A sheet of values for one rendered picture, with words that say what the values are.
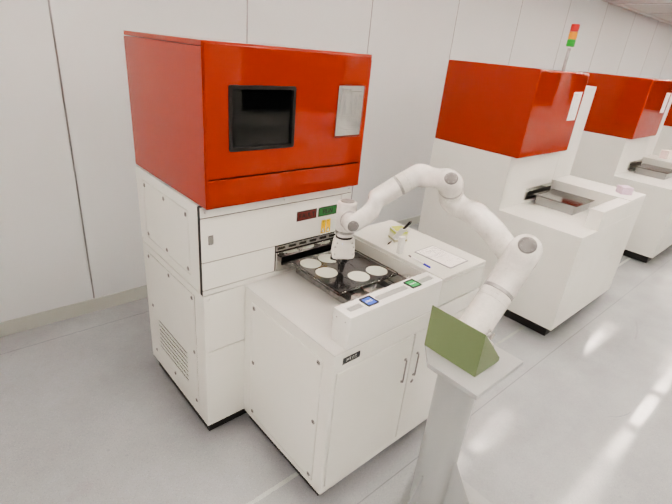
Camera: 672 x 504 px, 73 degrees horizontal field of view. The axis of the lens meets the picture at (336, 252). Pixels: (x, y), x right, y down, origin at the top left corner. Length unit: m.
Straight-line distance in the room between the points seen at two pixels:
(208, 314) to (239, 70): 1.01
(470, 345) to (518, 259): 0.36
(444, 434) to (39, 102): 2.70
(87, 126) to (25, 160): 0.39
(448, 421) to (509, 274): 0.62
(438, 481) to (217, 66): 1.83
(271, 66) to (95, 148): 1.67
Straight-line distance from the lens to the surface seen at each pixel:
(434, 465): 2.10
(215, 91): 1.72
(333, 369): 1.72
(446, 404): 1.88
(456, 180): 1.86
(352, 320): 1.65
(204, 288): 2.00
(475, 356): 1.69
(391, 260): 2.19
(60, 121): 3.16
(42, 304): 3.51
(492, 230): 1.86
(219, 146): 1.76
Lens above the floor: 1.84
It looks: 24 degrees down
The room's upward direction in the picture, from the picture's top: 6 degrees clockwise
